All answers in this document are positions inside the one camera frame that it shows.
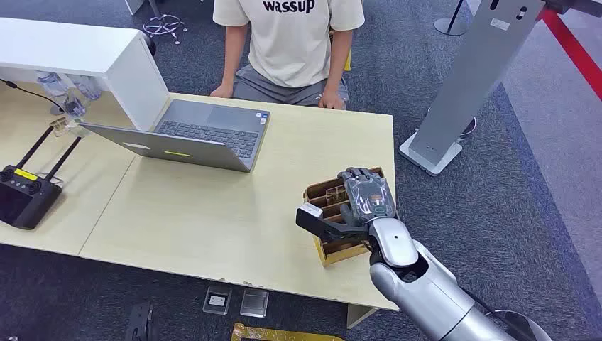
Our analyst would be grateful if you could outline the black remote controller with antennas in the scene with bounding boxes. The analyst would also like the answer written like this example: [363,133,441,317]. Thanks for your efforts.
[0,126,83,231]

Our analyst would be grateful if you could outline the grey kiosk stand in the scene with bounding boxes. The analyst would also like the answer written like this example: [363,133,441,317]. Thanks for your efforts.
[399,0,547,178]

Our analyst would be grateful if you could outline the small clear acrylic stand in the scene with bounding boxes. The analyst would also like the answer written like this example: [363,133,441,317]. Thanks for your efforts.
[49,117,90,139]

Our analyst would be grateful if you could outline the gold frame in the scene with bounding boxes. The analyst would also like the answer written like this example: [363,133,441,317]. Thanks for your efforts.
[230,323,346,341]

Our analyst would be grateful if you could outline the metal floor socket cover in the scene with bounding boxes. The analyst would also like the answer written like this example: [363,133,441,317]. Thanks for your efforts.
[239,288,270,318]

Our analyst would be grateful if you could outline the floor socket box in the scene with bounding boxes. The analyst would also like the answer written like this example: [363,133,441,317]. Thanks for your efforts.
[202,286,233,315]

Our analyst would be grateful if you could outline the person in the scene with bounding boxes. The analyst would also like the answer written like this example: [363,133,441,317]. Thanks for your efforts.
[209,0,366,111]

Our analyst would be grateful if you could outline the grey laptop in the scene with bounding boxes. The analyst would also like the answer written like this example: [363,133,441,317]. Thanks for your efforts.
[79,99,271,173]

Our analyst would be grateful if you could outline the clear plastic water bottle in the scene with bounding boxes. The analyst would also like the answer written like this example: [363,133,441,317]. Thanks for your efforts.
[62,92,89,119]
[71,75,102,102]
[35,70,69,98]

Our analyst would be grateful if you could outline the person's right hand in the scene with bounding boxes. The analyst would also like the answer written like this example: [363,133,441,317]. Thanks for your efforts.
[209,83,235,99]

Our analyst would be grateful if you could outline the white desk shelf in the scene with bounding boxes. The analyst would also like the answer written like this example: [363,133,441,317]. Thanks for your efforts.
[0,17,171,131]

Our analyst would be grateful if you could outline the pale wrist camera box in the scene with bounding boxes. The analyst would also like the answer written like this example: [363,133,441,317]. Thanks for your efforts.
[295,203,373,244]

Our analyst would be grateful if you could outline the stanchion pole with round base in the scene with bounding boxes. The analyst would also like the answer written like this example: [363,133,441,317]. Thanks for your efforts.
[433,0,469,37]

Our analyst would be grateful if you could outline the wooden slotted card box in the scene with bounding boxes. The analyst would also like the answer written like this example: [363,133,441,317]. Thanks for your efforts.
[303,166,398,269]

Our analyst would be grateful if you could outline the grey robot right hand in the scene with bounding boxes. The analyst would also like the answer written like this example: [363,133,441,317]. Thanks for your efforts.
[337,167,398,228]

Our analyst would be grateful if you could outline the red barrier belt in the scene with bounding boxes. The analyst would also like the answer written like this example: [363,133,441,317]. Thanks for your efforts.
[538,8,602,102]

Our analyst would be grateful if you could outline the person's left hand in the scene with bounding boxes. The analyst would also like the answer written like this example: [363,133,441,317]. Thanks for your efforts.
[318,90,346,111]

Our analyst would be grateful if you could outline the black device on floor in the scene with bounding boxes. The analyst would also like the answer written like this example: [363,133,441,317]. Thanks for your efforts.
[124,301,158,341]

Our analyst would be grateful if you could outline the black cable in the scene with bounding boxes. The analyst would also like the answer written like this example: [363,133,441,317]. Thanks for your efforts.
[0,78,65,112]

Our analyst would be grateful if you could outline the chrome chair base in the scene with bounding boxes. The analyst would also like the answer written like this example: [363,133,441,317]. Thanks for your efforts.
[143,13,188,45]

